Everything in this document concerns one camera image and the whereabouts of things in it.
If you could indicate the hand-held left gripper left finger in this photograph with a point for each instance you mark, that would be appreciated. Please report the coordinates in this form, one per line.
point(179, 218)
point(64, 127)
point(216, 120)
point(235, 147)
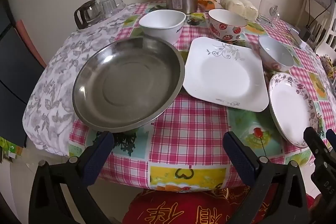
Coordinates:
point(98, 153)

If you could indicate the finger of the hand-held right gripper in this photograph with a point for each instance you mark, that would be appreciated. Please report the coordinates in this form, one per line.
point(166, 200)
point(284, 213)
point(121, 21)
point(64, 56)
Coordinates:
point(331, 136)
point(312, 141)

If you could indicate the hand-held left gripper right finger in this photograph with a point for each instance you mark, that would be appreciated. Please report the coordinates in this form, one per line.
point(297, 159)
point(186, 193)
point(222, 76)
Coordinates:
point(239, 158)

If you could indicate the pink floral round plate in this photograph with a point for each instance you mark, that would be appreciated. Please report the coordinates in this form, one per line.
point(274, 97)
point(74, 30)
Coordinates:
point(288, 106)

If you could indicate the stainless steel basin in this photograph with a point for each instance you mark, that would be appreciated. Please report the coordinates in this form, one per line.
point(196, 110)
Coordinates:
point(126, 87)

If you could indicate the white square plate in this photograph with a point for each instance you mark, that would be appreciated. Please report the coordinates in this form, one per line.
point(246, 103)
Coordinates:
point(223, 77)

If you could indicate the small white bowl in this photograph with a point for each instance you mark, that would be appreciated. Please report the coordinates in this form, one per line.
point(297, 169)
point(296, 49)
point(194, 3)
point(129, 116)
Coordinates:
point(278, 53)

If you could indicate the strawberry print bowl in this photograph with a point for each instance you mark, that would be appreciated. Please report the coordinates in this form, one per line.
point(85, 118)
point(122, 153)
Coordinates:
point(225, 29)

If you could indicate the white square bowl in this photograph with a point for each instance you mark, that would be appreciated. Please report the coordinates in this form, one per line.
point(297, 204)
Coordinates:
point(160, 22)

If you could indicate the colourful candy packets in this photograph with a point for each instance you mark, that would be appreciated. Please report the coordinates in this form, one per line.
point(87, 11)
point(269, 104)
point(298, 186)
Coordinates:
point(328, 64)

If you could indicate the red embroidered cushion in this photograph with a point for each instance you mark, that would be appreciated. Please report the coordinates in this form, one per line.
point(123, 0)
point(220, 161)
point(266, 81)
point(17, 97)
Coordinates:
point(183, 208)

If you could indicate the white box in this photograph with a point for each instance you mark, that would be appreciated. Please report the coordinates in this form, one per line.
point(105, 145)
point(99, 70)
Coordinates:
point(295, 36)

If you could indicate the white chair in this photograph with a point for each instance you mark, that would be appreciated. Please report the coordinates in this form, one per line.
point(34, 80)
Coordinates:
point(326, 29)

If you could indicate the dark cabinet door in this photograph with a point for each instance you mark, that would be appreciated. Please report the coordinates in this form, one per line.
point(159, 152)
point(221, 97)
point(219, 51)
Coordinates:
point(15, 82)

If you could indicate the bag of steamed buns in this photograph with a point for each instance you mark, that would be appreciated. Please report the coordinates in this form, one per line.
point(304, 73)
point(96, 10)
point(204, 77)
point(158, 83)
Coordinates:
point(236, 3)

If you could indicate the orange snack packet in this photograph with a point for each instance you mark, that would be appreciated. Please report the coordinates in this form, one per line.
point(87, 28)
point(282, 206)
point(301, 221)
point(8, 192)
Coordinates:
point(206, 1)

